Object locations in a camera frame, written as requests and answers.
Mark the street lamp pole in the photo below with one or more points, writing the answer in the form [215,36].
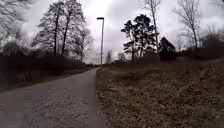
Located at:
[101,40]

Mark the dark pine tree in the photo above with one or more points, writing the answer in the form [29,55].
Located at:
[140,33]

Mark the small dark evergreen tree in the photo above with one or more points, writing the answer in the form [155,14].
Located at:
[165,46]

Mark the brown dry grass slope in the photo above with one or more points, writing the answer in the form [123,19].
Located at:
[160,96]

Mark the bare birch tree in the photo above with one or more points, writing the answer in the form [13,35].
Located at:
[152,16]

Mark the grey asphalt path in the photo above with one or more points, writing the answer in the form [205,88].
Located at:
[63,103]

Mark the tall bare trees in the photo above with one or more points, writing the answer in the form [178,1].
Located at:
[61,26]

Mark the dark hedge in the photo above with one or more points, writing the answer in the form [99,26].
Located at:
[33,65]

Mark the dark grass verge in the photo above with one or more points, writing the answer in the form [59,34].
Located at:
[30,80]

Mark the dark bushes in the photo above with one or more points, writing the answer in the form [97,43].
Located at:
[210,43]

